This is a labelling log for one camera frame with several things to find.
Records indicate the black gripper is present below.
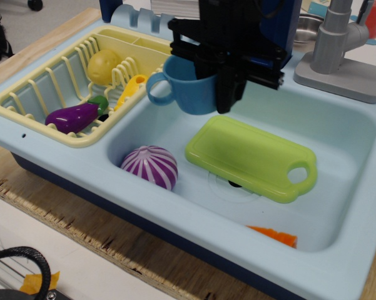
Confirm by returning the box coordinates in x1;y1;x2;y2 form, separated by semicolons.
168;1;287;114

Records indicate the blue plastic cup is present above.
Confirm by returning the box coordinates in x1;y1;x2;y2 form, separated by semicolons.
146;56;217;115

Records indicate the cream plastic drying rack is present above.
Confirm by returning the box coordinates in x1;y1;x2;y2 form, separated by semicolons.
0;26;171;148

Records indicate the red plastic cup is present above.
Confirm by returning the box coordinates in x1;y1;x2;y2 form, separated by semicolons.
365;1;376;39

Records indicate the light blue toy sink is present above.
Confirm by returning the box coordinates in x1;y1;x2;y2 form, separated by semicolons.
0;4;376;300

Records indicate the dark blue box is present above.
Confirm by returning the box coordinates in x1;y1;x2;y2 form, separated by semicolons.
259;0;302;67

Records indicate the green plastic cutting board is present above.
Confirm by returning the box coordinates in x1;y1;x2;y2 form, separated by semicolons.
185;116;318;204

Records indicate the metal bowl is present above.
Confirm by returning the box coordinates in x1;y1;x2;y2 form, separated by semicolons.
294;14;324;44

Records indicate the grey toy faucet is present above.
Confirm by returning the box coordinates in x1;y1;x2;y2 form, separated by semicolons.
293;1;376;104

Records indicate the purple striped toy onion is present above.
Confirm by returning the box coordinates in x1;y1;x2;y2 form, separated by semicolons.
120;146;178;191

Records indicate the yellow toy potato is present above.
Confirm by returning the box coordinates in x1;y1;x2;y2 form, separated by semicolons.
87;49;121;86

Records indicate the purple toy eggplant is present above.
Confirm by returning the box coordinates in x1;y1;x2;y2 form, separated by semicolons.
45;96;109;134

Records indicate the orange toy carrot piece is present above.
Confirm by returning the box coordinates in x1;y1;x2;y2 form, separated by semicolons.
246;225;298;249

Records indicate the black chair wheel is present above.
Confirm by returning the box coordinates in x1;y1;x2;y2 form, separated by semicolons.
27;0;43;11

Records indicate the yellow tape piece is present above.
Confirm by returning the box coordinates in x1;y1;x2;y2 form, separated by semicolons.
19;271;61;295

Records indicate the yellow toy utensil handle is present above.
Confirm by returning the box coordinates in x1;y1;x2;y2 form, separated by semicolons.
114;74;148;111

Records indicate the black cable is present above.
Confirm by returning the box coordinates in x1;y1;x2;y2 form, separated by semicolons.
0;246;53;300

